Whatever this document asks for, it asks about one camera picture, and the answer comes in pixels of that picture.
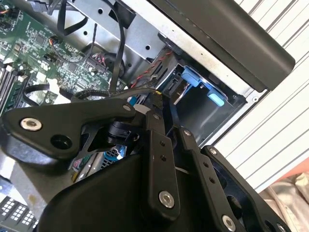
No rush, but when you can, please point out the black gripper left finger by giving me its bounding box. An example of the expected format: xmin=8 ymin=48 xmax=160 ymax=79
xmin=1 ymin=97 xmax=181 ymax=221

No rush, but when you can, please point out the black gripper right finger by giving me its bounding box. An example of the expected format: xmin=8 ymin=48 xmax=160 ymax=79
xmin=172 ymin=127 xmax=290 ymax=232

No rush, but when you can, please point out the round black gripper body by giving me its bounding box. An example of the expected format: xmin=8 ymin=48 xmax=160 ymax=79
xmin=37 ymin=154 xmax=218 ymax=232

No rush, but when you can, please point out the black disk wire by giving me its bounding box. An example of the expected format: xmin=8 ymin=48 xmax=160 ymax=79
xmin=106 ymin=87 xmax=182 ymax=128

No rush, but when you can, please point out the hard disk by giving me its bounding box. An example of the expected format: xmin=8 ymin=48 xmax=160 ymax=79
xmin=166 ymin=63 xmax=227 ymax=107

